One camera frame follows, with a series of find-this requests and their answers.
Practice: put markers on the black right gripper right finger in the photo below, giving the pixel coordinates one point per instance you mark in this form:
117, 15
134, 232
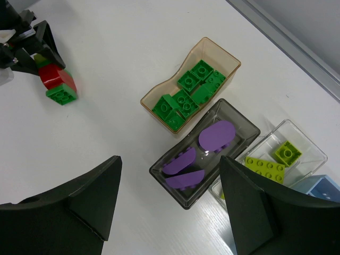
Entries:
269, 218

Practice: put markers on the clear plastic bin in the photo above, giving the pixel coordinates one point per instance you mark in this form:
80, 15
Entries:
312, 156

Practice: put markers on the purple rounded lego brick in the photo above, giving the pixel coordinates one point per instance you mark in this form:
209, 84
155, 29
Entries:
217, 136

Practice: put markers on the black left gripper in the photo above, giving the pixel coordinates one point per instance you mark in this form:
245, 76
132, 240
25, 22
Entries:
16, 27

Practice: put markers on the blue plastic bin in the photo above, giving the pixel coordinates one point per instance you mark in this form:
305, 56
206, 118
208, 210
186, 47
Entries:
319, 186

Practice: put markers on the lime long lego brick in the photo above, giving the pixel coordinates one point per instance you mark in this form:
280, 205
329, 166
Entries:
268, 169

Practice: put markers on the grey translucent bin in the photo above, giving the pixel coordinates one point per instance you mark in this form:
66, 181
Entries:
246, 133

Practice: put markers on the purple rounded block with studs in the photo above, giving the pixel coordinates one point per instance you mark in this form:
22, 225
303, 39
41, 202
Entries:
178, 164

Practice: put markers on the red green lego stack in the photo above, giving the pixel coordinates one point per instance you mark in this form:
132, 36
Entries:
58, 82

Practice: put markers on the lime lego brick far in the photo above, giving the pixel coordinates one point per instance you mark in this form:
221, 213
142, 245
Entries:
287, 154

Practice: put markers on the orange translucent bin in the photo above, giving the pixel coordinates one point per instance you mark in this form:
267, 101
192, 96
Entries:
211, 53

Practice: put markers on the small green lego brick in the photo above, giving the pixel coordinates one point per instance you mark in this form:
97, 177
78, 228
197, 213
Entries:
187, 106

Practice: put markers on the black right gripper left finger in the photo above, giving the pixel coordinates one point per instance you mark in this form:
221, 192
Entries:
72, 218

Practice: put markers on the green square lego brick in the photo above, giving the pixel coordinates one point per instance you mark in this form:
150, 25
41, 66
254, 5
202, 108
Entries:
194, 77

